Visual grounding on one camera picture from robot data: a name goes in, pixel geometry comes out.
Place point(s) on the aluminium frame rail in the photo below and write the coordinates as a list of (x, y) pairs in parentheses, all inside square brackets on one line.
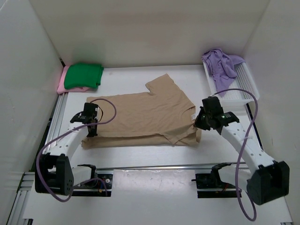
[(23, 181)]

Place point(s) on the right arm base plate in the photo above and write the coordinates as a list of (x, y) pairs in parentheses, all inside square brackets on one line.
[(208, 188)]

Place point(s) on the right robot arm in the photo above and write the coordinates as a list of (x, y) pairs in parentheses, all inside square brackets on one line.
[(266, 179)]

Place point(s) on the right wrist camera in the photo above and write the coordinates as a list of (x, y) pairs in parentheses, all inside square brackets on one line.
[(212, 105)]

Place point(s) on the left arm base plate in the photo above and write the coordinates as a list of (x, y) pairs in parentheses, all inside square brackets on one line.
[(96, 188)]

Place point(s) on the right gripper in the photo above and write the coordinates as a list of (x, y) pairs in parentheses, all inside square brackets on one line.
[(198, 123)]

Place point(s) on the white plastic basket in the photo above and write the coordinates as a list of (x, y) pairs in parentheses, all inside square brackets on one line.
[(243, 81)]

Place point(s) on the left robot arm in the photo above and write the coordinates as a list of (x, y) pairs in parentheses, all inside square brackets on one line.
[(54, 174)]

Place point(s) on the folded pink t shirt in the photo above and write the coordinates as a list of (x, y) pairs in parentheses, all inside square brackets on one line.
[(61, 88)]

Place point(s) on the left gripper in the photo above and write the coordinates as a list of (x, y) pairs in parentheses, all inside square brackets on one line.
[(93, 133)]

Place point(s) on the green t shirt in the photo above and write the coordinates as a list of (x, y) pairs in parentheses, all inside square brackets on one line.
[(83, 75)]

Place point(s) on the purple t shirt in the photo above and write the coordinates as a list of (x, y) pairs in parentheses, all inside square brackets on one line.
[(221, 67)]

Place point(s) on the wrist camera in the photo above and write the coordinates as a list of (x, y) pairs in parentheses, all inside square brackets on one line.
[(90, 110), (212, 105)]

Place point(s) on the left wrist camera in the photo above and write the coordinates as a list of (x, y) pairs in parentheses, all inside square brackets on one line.
[(90, 110)]

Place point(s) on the beige t shirt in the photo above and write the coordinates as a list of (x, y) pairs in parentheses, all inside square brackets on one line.
[(163, 115)]

